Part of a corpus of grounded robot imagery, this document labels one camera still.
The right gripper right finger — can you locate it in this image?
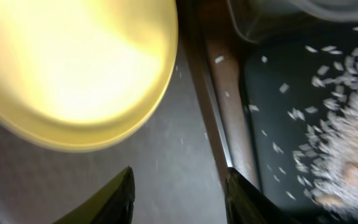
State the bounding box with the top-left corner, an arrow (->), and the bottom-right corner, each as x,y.
224,167 -> 298,224

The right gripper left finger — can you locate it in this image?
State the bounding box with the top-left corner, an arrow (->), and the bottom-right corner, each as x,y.
55,166 -> 135,224

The yellow round plate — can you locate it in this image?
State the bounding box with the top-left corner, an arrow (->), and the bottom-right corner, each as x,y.
0,0 -> 178,152

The pile of rice waste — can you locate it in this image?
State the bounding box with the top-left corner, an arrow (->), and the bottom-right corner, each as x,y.
293,47 -> 358,218

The clear plastic bin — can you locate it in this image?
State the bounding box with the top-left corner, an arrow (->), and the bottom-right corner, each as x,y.
226,0 -> 358,44

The black waste tray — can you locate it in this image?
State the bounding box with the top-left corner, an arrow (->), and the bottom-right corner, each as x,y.
240,23 -> 358,223

